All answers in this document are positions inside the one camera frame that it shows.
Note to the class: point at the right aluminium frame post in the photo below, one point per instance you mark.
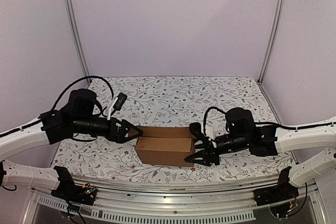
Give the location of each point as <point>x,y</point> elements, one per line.
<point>271,41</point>

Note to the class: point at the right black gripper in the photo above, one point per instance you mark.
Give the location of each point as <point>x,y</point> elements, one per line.
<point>210,151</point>

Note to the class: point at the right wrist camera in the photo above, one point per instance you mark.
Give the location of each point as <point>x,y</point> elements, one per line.
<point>197,131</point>

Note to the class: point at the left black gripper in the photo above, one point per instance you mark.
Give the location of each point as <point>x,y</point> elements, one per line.
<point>117,137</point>

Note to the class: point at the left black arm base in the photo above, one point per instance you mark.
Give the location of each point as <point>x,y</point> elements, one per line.
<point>69,191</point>

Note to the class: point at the aluminium front rail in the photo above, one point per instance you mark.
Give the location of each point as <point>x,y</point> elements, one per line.
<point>214,202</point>

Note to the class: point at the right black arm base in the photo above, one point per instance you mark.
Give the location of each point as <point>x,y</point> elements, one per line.
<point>283,190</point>

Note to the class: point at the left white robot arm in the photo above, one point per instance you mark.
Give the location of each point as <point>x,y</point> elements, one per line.
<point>49,128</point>

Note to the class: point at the aluminium frame post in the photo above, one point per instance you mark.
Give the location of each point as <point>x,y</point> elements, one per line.
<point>76,37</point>
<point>271,41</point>

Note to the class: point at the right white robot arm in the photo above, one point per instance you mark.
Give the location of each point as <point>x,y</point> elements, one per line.
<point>268,139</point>

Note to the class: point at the left aluminium frame post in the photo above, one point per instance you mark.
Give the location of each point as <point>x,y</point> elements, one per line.
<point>76,37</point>

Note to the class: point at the brown cardboard paper box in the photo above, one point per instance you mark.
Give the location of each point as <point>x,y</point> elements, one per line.
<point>165,146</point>

